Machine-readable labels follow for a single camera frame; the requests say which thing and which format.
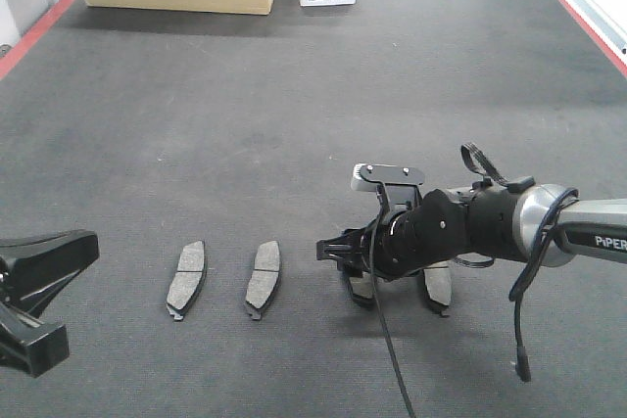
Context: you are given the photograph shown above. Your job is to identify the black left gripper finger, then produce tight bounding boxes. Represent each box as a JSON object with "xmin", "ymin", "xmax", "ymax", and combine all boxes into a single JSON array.
[{"xmin": 1, "ymin": 229, "xmax": 99, "ymax": 317}]

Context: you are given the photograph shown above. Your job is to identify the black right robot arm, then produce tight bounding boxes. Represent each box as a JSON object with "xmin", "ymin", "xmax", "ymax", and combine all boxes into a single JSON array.
[{"xmin": 316, "ymin": 179, "xmax": 626, "ymax": 281}]

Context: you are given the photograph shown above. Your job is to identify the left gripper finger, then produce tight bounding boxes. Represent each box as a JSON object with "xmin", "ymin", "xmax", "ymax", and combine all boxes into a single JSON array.
[{"xmin": 1, "ymin": 302, "xmax": 70, "ymax": 378}]

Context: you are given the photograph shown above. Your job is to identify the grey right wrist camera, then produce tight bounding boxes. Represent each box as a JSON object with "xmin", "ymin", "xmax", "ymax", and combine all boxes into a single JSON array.
[{"xmin": 351, "ymin": 163, "xmax": 425, "ymax": 192}]

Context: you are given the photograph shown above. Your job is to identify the grey brake pad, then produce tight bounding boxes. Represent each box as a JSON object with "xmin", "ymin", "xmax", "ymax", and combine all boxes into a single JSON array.
[
  {"xmin": 166, "ymin": 241, "xmax": 207, "ymax": 321},
  {"xmin": 245, "ymin": 240, "xmax": 281, "ymax": 321},
  {"xmin": 342, "ymin": 267, "xmax": 376, "ymax": 309},
  {"xmin": 419, "ymin": 261, "xmax": 452, "ymax": 317}
]

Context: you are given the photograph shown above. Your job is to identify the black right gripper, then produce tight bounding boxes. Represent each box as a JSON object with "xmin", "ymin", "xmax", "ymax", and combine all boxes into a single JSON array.
[{"xmin": 315, "ymin": 190, "xmax": 473, "ymax": 281}]

